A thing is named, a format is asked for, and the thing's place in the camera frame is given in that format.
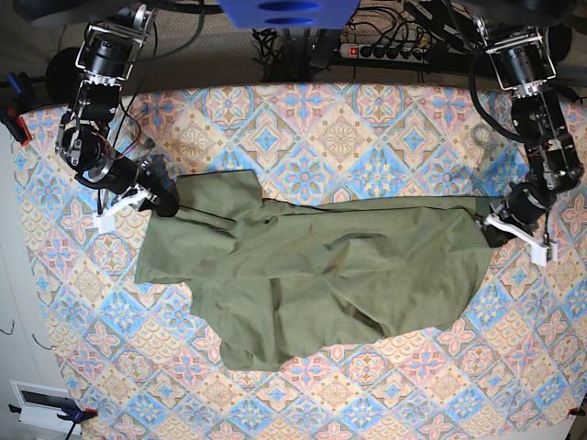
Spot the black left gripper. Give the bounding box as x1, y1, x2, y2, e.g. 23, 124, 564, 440
485, 194, 541, 248

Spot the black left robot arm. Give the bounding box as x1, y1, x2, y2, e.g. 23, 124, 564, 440
469, 16, 584, 248

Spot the olive green t-shirt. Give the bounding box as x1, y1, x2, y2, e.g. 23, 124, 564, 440
135, 170, 493, 371

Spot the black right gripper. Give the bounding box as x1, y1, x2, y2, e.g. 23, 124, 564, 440
126, 158, 180, 217

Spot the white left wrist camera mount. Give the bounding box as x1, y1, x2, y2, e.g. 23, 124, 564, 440
479, 214, 559, 267

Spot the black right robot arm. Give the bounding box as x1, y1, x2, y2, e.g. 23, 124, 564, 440
55, 4, 179, 217

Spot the black round stool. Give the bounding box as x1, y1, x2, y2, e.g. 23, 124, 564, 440
45, 47, 83, 104

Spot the orange clamp lower right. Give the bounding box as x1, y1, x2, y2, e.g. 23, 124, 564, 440
568, 407, 586, 417

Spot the white power strip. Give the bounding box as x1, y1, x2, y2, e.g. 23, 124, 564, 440
338, 43, 425, 62

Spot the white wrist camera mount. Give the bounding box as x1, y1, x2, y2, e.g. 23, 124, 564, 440
93, 184, 157, 235
479, 214, 559, 267

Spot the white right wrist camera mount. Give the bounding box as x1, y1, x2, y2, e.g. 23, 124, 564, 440
93, 184, 157, 235

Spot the blue orange clamp lower left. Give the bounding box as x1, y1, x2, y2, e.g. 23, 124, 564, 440
8, 404, 97, 439

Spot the colourful patterned tablecloth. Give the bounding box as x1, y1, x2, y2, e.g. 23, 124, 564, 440
11, 84, 586, 439

